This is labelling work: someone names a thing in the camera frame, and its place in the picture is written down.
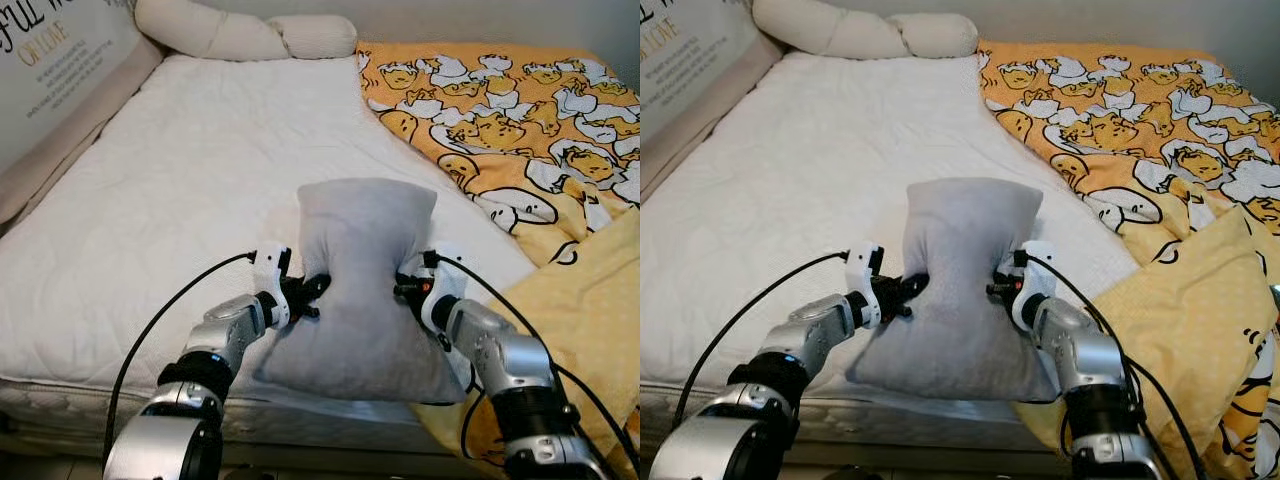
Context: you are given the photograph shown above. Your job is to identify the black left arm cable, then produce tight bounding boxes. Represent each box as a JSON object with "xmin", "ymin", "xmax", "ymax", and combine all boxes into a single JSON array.
[
  {"xmin": 671, "ymin": 250, "xmax": 851, "ymax": 427},
  {"xmin": 102, "ymin": 250, "xmax": 259, "ymax": 467}
]

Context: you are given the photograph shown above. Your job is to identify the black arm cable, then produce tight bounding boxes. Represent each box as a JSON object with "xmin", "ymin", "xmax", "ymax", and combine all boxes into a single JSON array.
[
  {"xmin": 424, "ymin": 249, "xmax": 641, "ymax": 473},
  {"xmin": 671, "ymin": 250, "xmax": 851, "ymax": 427},
  {"xmin": 1014, "ymin": 248, "xmax": 1213, "ymax": 480},
  {"xmin": 102, "ymin": 250, "xmax": 259, "ymax": 467}
]

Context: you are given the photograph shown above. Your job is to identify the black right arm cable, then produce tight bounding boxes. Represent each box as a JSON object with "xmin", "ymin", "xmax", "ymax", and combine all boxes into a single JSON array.
[
  {"xmin": 424, "ymin": 249, "xmax": 641, "ymax": 473},
  {"xmin": 1014, "ymin": 248, "xmax": 1213, "ymax": 480}
]

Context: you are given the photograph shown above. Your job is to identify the cream long bolster pillow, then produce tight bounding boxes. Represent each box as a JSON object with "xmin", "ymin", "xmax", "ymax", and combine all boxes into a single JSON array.
[
  {"xmin": 751, "ymin": 0, "xmax": 980, "ymax": 60},
  {"xmin": 134, "ymin": 0, "xmax": 359, "ymax": 63}
]

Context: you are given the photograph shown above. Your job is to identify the white quilted mattress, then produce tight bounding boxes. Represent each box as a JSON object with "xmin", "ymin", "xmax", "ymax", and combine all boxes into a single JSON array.
[
  {"xmin": 640, "ymin": 52, "xmax": 1143, "ymax": 463},
  {"xmin": 0, "ymin": 52, "xmax": 543, "ymax": 463}
]

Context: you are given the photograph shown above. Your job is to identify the yellow cartoon egg blanket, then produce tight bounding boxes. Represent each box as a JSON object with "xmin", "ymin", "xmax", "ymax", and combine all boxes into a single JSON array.
[
  {"xmin": 977, "ymin": 38, "xmax": 1280, "ymax": 480},
  {"xmin": 354, "ymin": 40, "xmax": 641, "ymax": 480}
]

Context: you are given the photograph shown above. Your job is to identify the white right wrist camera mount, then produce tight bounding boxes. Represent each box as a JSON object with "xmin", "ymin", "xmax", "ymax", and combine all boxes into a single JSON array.
[
  {"xmin": 993, "ymin": 240, "xmax": 1057, "ymax": 334},
  {"xmin": 397, "ymin": 242, "xmax": 469, "ymax": 337}
]

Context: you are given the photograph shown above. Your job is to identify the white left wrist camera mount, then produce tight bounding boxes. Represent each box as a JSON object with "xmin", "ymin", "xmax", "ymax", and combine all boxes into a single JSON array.
[
  {"xmin": 250, "ymin": 241, "xmax": 294, "ymax": 332},
  {"xmin": 844, "ymin": 241, "xmax": 884, "ymax": 330}
]

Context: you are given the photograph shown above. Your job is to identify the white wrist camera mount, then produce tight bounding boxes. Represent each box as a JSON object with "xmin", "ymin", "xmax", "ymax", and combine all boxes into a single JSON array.
[
  {"xmin": 993, "ymin": 240, "xmax": 1057, "ymax": 334},
  {"xmin": 844, "ymin": 241, "xmax": 884, "ymax": 330},
  {"xmin": 397, "ymin": 242, "xmax": 469, "ymax": 337},
  {"xmin": 250, "ymin": 241, "xmax": 294, "ymax": 332}
]

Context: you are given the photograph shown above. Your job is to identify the grey square pillow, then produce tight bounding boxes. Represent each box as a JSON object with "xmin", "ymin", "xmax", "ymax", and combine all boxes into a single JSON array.
[
  {"xmin": 844, "ymin": 177, "xmax": 1062, "ymax": 405},
  {"xmin": 251, "ymin": 177, "xmax": 472, "ymax": 407}
]

